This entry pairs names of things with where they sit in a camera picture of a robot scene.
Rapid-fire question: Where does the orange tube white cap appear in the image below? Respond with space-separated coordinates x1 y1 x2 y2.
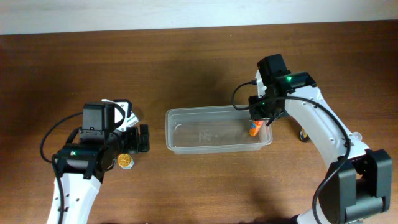
249 120 264 137

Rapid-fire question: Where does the dark bottle white cap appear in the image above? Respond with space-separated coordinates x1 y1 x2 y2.
299 128 311 143

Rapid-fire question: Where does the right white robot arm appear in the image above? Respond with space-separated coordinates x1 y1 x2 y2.
249 54 392 223

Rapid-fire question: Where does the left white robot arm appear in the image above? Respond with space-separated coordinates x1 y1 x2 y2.
44 99 150 223

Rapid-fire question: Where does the clear plastic container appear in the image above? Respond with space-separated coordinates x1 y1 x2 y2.
165 106 273 154

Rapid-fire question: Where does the white Panadol box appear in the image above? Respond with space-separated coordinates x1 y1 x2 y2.
125 112 139 128

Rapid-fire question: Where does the gold lid balm jar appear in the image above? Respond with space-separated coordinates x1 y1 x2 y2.
117 154 134 169

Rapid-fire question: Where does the white spray bottle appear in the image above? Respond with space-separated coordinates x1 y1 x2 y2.
351 132 363 141

